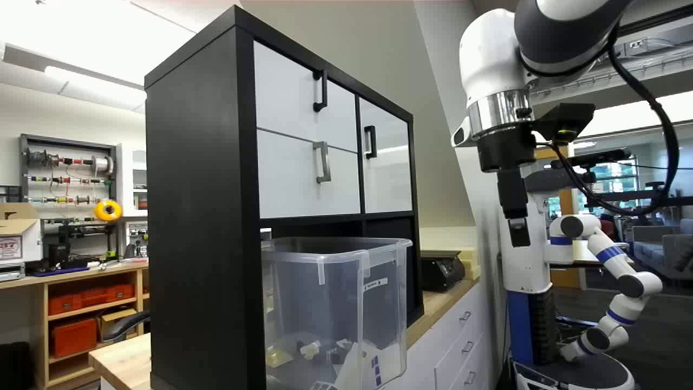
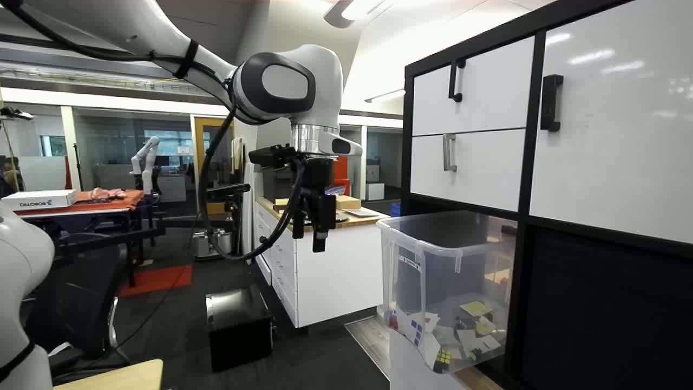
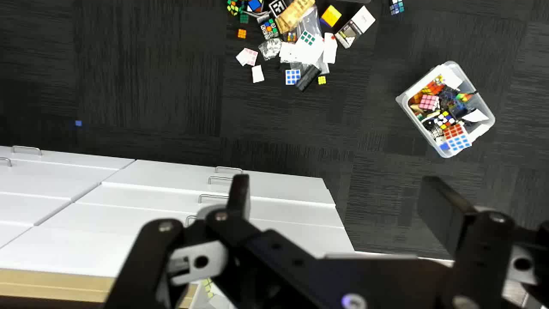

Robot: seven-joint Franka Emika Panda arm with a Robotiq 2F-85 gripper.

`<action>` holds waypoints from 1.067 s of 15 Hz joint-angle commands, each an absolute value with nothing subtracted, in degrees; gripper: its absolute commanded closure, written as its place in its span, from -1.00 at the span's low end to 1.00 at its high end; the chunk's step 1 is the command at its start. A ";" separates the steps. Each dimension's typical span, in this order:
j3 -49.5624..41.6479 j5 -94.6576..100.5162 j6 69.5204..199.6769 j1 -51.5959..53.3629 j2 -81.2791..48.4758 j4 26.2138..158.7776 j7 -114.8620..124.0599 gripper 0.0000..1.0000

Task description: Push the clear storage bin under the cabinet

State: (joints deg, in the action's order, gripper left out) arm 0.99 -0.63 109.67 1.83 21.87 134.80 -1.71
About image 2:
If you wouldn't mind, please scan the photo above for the light wooden table corner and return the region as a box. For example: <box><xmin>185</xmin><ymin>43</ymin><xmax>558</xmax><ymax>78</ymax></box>
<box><xmin>49</xmin><ymin>358</ymin><xmax>167</xmax><ymax>390</ymax></box>

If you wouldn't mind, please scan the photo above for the silver drawer handle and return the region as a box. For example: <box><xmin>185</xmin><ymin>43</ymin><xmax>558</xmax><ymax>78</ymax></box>
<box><xmin>439</xmin><ymin>133</ymin><xmax>459</xmax><ymax>176</ymax></box>

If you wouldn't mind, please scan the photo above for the black frame cabinet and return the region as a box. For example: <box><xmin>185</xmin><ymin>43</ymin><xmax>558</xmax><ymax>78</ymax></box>
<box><xmin>400</xmin><ymin>0</ymin><xmax>693</xmax><ymax>390</ymax></box>

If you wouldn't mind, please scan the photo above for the red floor mat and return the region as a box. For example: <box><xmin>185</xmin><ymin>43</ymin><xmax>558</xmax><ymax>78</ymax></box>
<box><xmin>116</xmin><ymin>262</ymin><xmax>196</xmax><ymax>302</ymax></box>

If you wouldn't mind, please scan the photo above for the beige block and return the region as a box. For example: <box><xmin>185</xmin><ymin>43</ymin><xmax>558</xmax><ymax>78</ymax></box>
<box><xmin>456</xmin><ymin>296</ymin><xmax>495</xmax><ymax>320</ymax></box>

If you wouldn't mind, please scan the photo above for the small yellow black item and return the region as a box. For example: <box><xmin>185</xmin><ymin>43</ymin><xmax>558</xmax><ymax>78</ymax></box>
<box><xmin>430</xmin><ymin>349</ymin><xmax>455</xmax><ymax>374</ymax></box>

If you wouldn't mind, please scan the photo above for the white counter cabinet wooden top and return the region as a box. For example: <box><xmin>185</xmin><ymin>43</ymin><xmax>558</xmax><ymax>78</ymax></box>
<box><xmin>251</xmin><ymin>192</ymin><xmax>385</xmax><ymax>332</ymax></box>

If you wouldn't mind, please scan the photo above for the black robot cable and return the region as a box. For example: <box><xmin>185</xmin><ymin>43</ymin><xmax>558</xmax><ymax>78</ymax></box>
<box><xmin>0</xmin><ymin>0</ymin><xmax>310</xmax><ymax>265</ymax></box>

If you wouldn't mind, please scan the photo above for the black office chair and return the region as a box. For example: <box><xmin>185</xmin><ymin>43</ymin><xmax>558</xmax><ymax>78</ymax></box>
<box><xmin>26</xmin><ymin>240</ymin><xmax>127</xmax><ymax>359</ymax></box>

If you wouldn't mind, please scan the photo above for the red object on counter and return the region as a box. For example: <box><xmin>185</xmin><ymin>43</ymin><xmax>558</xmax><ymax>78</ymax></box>
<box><xmin>332</xmin><ymin>153</ymin><xmax>352</xmax><ymax>198</ymax></box>

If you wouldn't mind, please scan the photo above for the clear plastic storage bin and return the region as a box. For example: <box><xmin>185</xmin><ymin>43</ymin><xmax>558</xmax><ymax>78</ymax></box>
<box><xmin>377</xmin><ymin>207</ymin><xmax>519</xmax><ymax>374</ymax></box>

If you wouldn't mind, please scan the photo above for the white flat box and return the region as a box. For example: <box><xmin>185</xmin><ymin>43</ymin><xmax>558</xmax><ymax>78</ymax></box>
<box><xmin>0</xmin><ymin>189</ymin><xmax>81</xmax><ymax>215</ymax></box>

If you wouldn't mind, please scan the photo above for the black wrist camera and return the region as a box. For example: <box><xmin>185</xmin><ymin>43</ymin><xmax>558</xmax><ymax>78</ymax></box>
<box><xmin>247</xmin><ymin>143</ymin><xmax>300</xmax><ymax>172</ymax></box>

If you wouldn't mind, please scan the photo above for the black box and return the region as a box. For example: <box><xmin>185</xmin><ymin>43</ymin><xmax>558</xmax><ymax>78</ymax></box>
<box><xmin>204</xmin><ymin>286</ymin><xmax>278</xmax><ymax>374</ymax></box>

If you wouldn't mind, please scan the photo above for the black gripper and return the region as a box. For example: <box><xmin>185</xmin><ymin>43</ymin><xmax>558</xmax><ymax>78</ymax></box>
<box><xmin>290</xmin><ymin>151</ymin><xmax>339</xmax><ymax>255</ymax></box>

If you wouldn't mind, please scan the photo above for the wooden door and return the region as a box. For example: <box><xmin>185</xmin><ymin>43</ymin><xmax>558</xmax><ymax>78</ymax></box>
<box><xmin>189</xmin><ymin>115</ymin><xmax>233</xmax><ymax>220</ymax></box>

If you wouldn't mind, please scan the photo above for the white drawer with black handle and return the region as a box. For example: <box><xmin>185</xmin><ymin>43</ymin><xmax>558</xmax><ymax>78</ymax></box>
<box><xmin>410</xmin><ymin>35</ymin><xmax>536</xmax><ymax>138</ymax></box>

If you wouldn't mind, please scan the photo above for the red table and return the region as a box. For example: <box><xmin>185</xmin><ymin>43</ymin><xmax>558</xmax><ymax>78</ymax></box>
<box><xmin>11</xmin><ymin>187</ymin><xmax>157</xmax><ymax>288</ymax></box>

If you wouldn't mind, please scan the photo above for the small black drawer handle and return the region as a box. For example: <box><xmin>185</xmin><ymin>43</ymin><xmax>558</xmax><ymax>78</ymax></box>
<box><xmin>446</xmin><ymin>56</ymin><xmax>468</xmax><ymax>103</ymax></box>

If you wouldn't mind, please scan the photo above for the black door handle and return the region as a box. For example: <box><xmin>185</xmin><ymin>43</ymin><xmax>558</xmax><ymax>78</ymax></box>
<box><xmin>539</xmin><ymin>71</ymin><xmax>566</xmax><ymax>135</ymax></box>

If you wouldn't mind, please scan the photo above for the white drawer with silver handle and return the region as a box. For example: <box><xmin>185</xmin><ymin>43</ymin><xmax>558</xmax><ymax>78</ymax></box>
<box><xmin>407</xmin><ymin>127</ymin><xmax>529</xmax><ymax>215</ymax></box>

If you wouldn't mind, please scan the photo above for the large white cabinet door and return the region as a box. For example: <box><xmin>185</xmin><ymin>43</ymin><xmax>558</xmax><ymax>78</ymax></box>
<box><xmin>529</xmin><ymin>0</ymin><xmax>693</xmax><ymax>246</ymax></box>

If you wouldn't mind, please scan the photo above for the white dotted box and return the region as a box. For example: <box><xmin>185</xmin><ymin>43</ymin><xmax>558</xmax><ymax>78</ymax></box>
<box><xmin>390</xmin><ymin>309</ymin><xmax>444</xmax><ymax>373</ymax></box>

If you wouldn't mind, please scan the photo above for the metal bucket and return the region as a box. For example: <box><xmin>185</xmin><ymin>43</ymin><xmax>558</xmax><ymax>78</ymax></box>
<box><xmin>189</xmin><ymin>227</ymin><xmax>239</xmax><ymax>262</ymax></box>

